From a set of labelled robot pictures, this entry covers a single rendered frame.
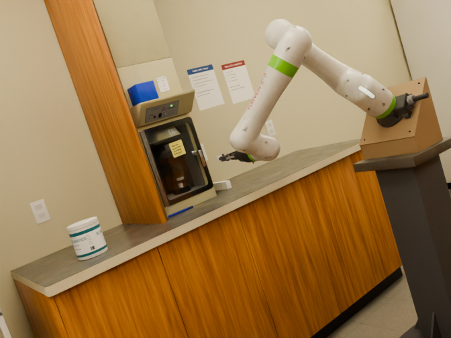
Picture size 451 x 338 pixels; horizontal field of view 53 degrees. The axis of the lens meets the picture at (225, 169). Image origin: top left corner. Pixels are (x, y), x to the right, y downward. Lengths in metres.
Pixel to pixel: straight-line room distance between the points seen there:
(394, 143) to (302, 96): 1.62
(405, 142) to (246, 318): 1.07
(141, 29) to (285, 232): 1.27
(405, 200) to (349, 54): 2.22
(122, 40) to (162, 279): 1.16
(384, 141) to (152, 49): 1.22
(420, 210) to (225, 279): 0.91
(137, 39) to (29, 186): 0.93
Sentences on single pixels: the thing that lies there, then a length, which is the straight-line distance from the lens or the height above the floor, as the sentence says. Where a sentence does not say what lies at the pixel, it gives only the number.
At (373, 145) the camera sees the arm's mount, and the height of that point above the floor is 1.00.
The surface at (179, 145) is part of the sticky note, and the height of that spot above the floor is 1.26.
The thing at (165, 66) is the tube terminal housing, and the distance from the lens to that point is 2.42.
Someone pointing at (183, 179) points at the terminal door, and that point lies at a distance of 2.33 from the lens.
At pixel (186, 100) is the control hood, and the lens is 2.33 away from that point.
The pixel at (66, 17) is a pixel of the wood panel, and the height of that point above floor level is 2.04.
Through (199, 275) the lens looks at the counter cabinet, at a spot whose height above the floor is 0.69.
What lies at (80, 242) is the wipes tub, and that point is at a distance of 1.98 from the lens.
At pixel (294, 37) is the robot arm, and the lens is 1.76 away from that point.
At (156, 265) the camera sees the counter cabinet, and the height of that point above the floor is 0.82.
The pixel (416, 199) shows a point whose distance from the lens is 2.10.
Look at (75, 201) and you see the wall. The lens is 2.57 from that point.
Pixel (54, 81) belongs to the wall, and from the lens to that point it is 2.64.
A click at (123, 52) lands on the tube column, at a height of 1.78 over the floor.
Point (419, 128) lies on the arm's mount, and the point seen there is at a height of 1.03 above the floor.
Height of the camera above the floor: 1.31
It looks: 6 degrees down
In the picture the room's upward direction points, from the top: 18 degrees counter-clockwise
